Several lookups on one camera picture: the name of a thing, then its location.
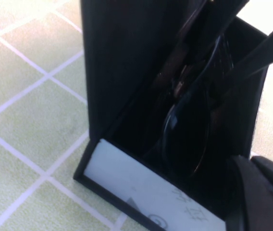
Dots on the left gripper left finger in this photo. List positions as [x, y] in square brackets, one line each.
[266, 211]

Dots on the black framed glasses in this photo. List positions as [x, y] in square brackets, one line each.
[187, 125]

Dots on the black printed glasses case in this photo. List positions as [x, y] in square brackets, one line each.
[127, 60]

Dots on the green checked tablecloth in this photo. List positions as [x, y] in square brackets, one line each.
[30, 120]

